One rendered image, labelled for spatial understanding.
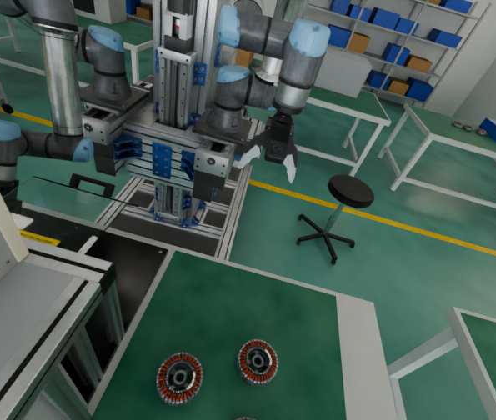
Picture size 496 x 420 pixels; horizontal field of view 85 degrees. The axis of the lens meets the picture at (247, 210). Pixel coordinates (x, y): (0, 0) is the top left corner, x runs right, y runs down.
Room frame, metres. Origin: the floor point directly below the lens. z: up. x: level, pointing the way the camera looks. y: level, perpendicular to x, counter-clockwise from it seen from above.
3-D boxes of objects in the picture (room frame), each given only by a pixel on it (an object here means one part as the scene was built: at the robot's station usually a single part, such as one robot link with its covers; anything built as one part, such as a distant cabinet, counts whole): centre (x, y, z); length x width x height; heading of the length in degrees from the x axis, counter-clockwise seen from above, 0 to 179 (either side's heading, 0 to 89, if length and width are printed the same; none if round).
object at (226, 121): (1.10, 0.20, 1.09); 0.15 x 0.15 x 0.10
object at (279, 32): (0.73, 0.02, 1.45); 0.11 x 0.11 x 0.08; 10
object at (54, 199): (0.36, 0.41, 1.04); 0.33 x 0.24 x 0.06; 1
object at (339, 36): (6.64, -0.70, 0.92); 0.42 x 0.42 x 0.29; 2
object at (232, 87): (1.11, 0.20, 1.20); 0.13 x 0.12 x 0.14; 100
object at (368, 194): (1.73, -0.70, 0.28); 0.54 x 0.49 x 0.56; 1
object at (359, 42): (6.66, -1.13, 0.92); 0.40 x 0.36 x 0.28; 1
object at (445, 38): (6.68, -2.65, 1.37); 0.42 x 0.42 x 0.19; 2
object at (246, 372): (0.31, -0.15, 0.77); 0.11 x 0.11 x 0.04
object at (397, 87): (6.68, -2.28, 0.39); 0.40 x 0.36 x 0.21; 0
